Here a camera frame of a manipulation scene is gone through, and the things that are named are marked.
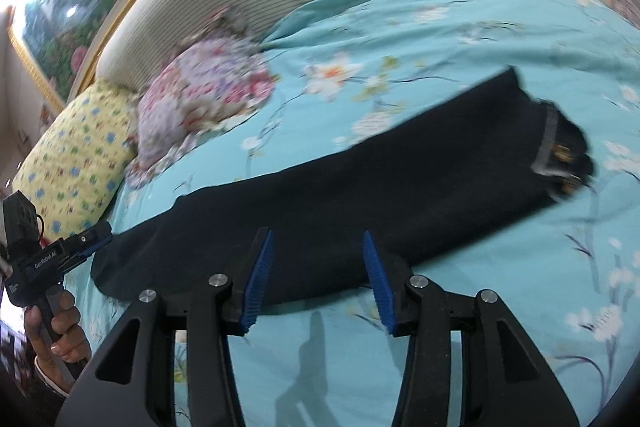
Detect black pants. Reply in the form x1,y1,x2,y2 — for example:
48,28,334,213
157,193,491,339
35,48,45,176
91,69,594,305

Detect person's left hand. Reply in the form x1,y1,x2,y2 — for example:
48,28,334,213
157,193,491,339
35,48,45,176
24,291,91,395

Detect yellow cartoon print pillow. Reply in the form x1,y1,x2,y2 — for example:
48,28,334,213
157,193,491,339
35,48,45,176
12,82,134,242

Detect turquoise floral bed sheet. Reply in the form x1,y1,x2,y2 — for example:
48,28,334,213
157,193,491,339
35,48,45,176
64,0,640,427

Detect pink purple floral pillow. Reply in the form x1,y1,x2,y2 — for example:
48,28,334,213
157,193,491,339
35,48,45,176
125,6,276,188

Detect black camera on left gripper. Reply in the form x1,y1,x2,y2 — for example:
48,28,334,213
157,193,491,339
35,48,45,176
1,191,41,263

